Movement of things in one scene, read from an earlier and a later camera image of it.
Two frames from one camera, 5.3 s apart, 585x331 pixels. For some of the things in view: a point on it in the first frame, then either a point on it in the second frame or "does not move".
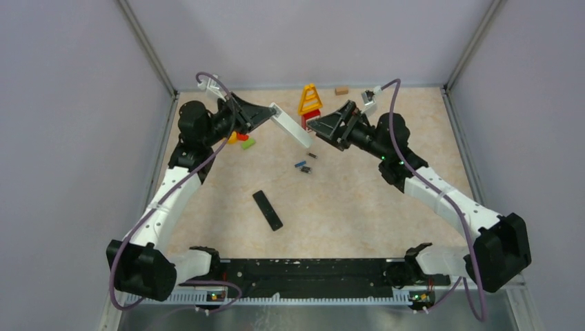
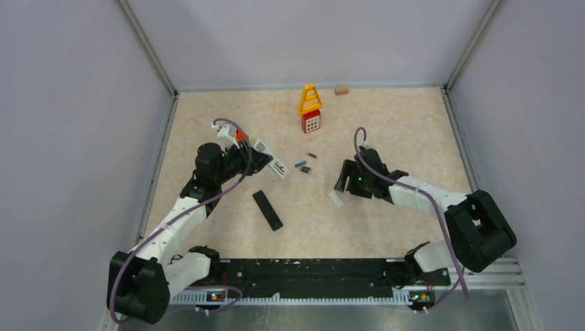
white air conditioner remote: [288, 123] -> [275, 164]
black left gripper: [248, 116] -> [259, 161]
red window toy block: [309, 115] does not move
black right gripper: [329, 129] -> [350, 169]
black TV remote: [268, 210] does not move
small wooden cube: [342, 90] does not move
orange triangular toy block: [242, 136] does not move
